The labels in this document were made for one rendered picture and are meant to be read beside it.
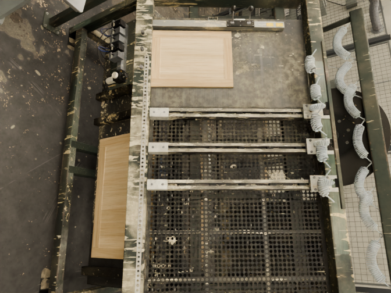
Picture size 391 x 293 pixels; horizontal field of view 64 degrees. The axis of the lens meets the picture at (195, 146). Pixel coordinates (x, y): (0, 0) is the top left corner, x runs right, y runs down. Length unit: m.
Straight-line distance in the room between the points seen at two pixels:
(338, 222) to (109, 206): 1.55
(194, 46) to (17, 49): 1.29
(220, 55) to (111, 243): 1.54
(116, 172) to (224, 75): 1.07
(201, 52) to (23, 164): 1.49
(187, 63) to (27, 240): 1.66
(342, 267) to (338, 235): 0.18
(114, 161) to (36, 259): 0.87
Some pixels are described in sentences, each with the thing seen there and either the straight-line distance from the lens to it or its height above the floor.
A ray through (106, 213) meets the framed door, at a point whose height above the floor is 0.37.
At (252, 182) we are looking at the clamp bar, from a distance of 1.97.
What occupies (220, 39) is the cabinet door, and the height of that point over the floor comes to 1.29.
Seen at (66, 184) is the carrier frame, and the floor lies 0.18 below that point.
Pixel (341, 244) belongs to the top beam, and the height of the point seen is 1.89.
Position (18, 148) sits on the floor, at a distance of 2.52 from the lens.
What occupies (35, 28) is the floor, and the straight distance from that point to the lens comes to 2.88.
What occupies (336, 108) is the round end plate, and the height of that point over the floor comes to 1.91.
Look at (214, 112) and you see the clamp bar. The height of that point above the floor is 1.27.
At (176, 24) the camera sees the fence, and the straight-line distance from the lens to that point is 2.40.
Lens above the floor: 2.17
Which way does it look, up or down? 30 degrees down
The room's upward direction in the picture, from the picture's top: 81 degrees clockwise
